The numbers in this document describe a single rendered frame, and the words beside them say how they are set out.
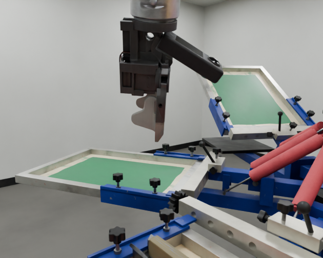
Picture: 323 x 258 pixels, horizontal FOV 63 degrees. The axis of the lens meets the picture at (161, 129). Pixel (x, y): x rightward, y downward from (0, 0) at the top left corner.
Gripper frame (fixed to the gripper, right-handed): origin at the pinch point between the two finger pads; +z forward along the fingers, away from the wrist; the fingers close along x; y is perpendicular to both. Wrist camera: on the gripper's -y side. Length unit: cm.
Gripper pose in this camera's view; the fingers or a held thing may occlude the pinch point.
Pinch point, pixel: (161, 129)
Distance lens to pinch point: 51.4
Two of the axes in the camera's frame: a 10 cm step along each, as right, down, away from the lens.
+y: -10.0, -0.7, 0.2
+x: -0.5, 5.3, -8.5
